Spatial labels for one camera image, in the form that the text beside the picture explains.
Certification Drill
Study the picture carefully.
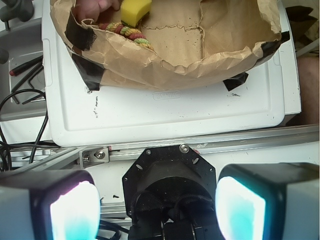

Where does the brown paper bag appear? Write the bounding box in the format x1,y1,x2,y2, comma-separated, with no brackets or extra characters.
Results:
50,0,290,91

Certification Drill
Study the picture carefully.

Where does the white plastic bin lid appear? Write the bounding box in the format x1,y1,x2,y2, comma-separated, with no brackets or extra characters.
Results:
42,1,301,147

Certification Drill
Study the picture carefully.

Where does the black octagonal mount plate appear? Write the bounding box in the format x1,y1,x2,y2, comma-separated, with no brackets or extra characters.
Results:
122,143,217,226

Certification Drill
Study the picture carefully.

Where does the yellow sponge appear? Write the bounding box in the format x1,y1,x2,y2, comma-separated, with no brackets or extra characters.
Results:
120,0,152,27

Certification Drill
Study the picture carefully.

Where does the metal corner bracket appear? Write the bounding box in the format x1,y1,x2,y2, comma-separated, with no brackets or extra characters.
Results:
79,147,110,169

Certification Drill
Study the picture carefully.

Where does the grey clamp handle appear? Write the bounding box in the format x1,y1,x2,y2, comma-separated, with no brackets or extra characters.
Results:
0,0,35,31

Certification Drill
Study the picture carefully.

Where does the pink toy object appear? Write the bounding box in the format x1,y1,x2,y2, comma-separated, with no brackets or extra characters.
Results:
72,0,120,23

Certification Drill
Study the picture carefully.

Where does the black hex key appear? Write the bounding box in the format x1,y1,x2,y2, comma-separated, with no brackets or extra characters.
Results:
11,64,44,93

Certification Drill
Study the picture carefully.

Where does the black cable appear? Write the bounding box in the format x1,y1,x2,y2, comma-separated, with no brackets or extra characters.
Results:
0,90,50,172

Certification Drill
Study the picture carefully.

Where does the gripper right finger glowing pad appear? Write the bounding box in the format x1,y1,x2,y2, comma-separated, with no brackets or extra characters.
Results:
215,162,320,240

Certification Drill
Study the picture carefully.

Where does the aluminum extrusion rail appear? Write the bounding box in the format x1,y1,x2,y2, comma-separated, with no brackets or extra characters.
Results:
0,124,320,173

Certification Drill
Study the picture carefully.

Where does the multicolored braided rope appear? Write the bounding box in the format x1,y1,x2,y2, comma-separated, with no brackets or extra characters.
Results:
97,21,155,52

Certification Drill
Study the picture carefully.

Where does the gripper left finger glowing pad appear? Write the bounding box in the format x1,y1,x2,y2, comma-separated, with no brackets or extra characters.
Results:
0,170,101,240

